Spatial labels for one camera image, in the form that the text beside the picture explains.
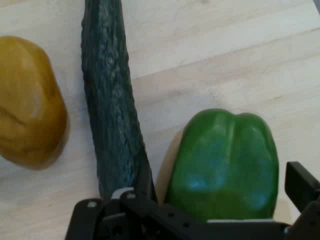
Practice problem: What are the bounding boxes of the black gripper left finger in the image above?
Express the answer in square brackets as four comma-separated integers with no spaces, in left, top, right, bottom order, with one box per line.
[66,152,208,240]

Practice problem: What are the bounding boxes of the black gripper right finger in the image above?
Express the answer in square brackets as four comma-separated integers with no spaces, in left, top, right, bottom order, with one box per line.
[284,161,320,240]

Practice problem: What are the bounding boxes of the yellow bell pepper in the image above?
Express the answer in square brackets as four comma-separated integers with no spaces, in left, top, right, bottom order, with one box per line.
[0,35,71,171]

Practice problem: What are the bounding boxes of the long dark green cucumber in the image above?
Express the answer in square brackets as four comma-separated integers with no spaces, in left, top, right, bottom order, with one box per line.
[80,0,157,201]

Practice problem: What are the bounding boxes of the wooden cutting board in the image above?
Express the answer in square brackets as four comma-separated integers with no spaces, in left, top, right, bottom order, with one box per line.
[0,0,320,240]

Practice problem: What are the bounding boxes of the green bell pepper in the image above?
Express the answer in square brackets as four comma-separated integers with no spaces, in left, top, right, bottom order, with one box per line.
[164,108,280,223]

